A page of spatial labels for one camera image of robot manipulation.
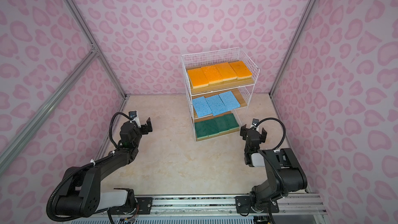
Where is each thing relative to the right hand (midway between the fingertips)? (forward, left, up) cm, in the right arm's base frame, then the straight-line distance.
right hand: (255, 125), depth 91 cm
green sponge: (+1, +30, -6) cm, 31 cm away
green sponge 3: (+3, +23, -7) cm, 24 cm away
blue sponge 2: (+1, +23, +16) cm, 29 cm away
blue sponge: (0, +31, +17) cm, 35 cm away
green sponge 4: (+5, +16, -6) cm, 18 cm away
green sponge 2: (+2, +25, -6) cm, 26 cm away
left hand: (0, +65, +8) cm, 65 cm away
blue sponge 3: (+4, +16, +16) cm, 23 cm away
